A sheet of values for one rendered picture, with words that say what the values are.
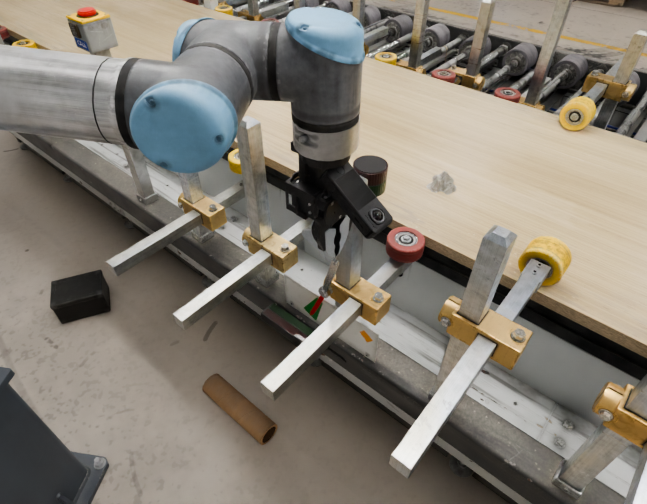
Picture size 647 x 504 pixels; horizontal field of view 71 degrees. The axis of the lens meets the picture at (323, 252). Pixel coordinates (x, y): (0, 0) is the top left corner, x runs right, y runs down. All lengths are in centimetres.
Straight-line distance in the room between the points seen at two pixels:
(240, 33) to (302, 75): 8
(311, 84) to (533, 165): 84
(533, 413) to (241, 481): 95
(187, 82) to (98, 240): 213
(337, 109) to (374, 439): 131
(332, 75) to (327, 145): 9
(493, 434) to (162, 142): 78
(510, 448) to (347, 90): 71
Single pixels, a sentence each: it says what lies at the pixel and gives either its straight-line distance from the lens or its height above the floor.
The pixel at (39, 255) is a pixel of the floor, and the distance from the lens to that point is 261.
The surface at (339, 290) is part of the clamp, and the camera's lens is 92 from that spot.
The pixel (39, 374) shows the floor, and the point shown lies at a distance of 211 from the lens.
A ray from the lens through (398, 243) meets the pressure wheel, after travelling 96.
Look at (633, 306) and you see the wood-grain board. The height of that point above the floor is 90.
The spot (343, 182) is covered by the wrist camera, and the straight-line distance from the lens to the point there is 64.
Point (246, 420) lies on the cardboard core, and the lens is 166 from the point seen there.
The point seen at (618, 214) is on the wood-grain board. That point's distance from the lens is 122.
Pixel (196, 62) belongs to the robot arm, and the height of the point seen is 137.
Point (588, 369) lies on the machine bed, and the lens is 106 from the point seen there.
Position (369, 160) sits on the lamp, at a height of 112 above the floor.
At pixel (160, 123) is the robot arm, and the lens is 46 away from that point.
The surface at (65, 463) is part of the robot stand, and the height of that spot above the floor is 17.
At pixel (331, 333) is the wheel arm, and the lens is 85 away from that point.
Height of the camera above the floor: 155
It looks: 44 degrees down
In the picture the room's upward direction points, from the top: straight up
